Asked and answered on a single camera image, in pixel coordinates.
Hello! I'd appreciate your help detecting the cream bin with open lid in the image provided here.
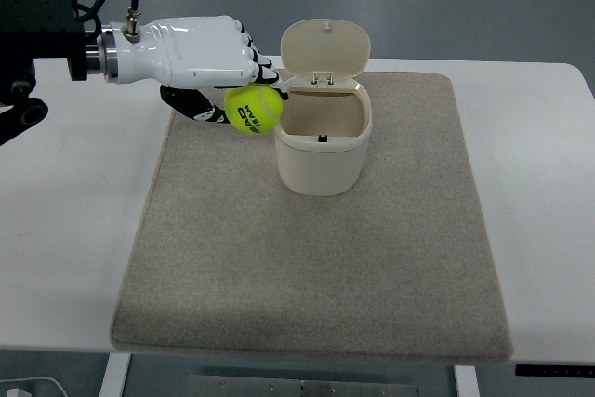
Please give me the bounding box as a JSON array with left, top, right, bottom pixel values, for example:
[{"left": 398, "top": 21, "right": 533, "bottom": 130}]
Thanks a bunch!
[{"left": 274, "top": 19, "right": 373, "bottom": 196}]

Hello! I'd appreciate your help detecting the white left table leg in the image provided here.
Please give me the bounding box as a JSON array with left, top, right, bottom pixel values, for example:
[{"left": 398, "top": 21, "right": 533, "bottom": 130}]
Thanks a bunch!
[{"left": 99, "top": 353, "right": 131, "bottom": 397}]

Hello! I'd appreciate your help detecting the metal table crossbar plate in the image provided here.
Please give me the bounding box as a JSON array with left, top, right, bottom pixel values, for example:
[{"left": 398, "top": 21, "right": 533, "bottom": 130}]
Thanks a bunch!
[{"left": 187, "top": 375, "right": 419, "bottom": 397}]

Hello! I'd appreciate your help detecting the white cable on floor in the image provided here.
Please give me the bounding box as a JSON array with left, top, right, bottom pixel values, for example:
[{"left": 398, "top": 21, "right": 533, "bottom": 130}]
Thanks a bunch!
[{"left": 0, "top": 375, "right": 69, "bottom": 397}]

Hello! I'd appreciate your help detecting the yellow tennis ball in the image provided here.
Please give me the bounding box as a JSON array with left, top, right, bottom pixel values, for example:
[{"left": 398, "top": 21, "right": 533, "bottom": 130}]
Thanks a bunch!
[{"left": 223, "top": 84, "right": 284, "bottom": 135}]

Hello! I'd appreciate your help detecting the beige fabric mat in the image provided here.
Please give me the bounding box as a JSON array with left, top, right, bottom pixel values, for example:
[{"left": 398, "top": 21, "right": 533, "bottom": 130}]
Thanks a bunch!
[{"left": 111, "top": 73, "right": 513, "bottom": 364}]

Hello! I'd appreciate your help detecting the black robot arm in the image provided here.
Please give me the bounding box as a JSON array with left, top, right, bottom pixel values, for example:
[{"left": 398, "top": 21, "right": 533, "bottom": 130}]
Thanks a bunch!
[{"left": 1, "top": 0, "right": 89, "bottom": 144}]

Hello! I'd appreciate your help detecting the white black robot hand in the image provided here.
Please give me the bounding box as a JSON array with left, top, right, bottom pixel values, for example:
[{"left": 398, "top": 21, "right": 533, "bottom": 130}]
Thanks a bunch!
[{"left": 96, "top": 16, "right": 288, "bottom": 124}]

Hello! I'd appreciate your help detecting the white table leg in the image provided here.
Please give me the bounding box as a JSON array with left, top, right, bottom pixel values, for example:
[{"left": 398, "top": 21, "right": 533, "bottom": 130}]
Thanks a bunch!
[
  {"left": 454, "top": 365, "right": 480, "bottom": 397},
  {"left": 99, "top": 353, "right": 131, "bottom": 397}
]

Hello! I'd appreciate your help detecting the white right table leg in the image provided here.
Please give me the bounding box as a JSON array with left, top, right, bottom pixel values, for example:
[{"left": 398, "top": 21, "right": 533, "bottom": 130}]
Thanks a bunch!
[{"left": 454, "top": 365, "right": 480, "bottom": 397}]

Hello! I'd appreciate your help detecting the black table control panel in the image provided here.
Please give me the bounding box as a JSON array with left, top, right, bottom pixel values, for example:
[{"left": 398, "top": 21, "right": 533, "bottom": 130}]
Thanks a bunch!
[{"left": 515, "top": 364, "right": 595, "bottom": 379}]

